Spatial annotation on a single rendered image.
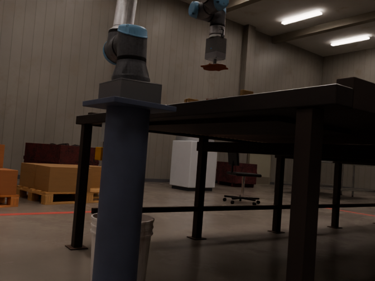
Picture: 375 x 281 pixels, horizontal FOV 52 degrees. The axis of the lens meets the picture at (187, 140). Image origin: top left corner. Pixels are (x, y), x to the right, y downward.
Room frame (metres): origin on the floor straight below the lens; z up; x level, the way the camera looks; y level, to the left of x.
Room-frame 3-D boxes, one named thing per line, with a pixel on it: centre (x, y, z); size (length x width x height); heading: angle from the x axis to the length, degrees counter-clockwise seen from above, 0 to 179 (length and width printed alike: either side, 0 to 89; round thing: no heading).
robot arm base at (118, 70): (1.50, 0.24, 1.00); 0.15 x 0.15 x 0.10
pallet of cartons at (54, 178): (5.24, 1.49, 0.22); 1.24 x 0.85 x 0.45; 135
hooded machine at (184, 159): (8.22, -0.18, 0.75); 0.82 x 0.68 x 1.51; 127
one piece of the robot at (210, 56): (1.87, -0.12, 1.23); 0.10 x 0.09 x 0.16; 130
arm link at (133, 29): (1.51, 0.25, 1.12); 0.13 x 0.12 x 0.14; 31
